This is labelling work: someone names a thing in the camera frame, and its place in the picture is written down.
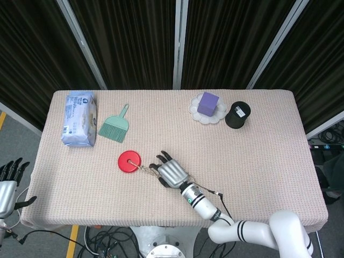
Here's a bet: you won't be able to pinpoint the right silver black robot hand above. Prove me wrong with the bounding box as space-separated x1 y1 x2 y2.
149 150 190 190

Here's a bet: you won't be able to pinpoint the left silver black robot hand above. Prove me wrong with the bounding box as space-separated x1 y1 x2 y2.
0 157 38 219

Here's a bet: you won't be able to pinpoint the red disc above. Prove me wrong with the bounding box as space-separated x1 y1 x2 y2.
117 150 142 173

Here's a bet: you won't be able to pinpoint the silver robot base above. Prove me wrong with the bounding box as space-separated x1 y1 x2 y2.
129 225 202 258

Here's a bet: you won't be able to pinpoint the green hand brush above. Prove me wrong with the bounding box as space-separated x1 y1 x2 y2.
97 103 130 144

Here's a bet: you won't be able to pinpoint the beige woven tablecloth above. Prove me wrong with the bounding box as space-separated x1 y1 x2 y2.
20 89 329 234

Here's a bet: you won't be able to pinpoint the white scalloped plate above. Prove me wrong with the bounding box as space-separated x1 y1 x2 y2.
188 93 228 125

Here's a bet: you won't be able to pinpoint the purple cube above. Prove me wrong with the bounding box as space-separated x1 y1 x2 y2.
197 91 219 117

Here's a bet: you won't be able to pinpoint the black mesh cup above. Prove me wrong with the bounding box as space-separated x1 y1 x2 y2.
225 101 252 130

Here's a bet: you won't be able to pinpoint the blue tissue pack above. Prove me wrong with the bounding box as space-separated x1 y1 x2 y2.
61 90 97 148

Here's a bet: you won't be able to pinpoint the black pleated curtain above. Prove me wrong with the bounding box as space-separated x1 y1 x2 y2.
0 0 344 135

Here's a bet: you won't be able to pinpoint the black power strip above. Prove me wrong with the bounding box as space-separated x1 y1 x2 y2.
309 144 344 151

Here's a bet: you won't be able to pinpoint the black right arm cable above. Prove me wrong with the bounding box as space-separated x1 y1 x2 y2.
214 190 234 218

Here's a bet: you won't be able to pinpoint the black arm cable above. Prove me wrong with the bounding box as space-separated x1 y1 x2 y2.
5 228 89 249
214 190 234 218

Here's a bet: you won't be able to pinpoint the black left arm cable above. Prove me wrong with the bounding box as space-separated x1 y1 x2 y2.
5 228 89 249

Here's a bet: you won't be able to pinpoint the tangled floor cables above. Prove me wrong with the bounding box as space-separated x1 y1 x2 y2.
76 225 143 258

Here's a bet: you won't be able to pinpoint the grey screen frame post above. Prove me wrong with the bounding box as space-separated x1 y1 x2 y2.
55 0 108 90
172 0 186 90
246 0 310 90

